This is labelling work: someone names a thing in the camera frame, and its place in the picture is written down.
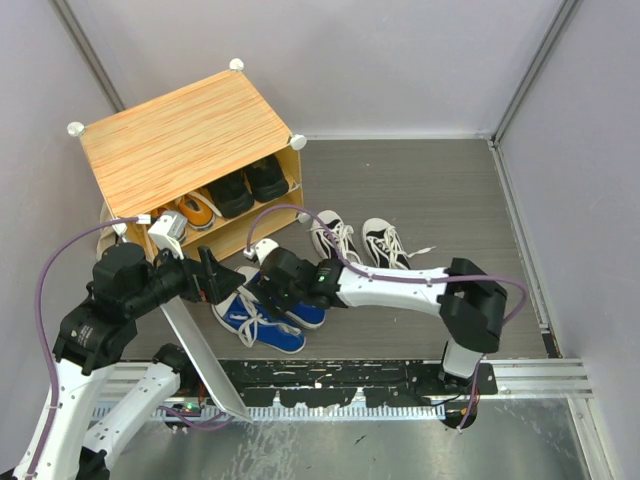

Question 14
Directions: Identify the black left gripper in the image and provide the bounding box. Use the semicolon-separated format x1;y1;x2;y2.
128;237;246;315

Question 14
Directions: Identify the blue sneaker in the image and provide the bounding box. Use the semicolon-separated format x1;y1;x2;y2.
212;293;306;354
235;266;326;330

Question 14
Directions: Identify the orange sneaker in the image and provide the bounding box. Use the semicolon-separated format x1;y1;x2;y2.
175;189;218;231
149;206;187;244

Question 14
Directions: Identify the white cabinet door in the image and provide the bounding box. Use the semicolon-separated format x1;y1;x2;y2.
160;297;253;423

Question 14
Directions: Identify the wooden shoe cabinet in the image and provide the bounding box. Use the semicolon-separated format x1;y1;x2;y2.
67;58;307;259

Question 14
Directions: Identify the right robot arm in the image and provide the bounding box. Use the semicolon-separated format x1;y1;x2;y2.
252;245;508;394

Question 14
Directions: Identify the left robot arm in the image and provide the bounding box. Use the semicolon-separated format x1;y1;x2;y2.
11;243;251;479

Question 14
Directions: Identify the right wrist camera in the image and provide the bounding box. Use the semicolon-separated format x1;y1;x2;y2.
243;238;279;264

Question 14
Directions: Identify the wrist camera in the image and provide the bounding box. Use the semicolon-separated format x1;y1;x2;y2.
243;238;279;264
148;210;187;260

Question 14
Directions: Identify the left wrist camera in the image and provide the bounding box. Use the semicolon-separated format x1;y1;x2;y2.
148;210;187;260

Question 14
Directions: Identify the grey slotted cable duct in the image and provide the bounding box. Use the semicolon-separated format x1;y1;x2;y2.
92;402;446;422

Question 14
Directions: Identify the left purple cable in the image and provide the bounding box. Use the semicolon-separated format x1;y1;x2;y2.
19;213;151;480

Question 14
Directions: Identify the purple cable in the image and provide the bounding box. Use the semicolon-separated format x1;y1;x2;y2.
19;213;151;480
246;204;529;431

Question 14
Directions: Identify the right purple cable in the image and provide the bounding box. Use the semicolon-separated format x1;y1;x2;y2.
246;204;529;431

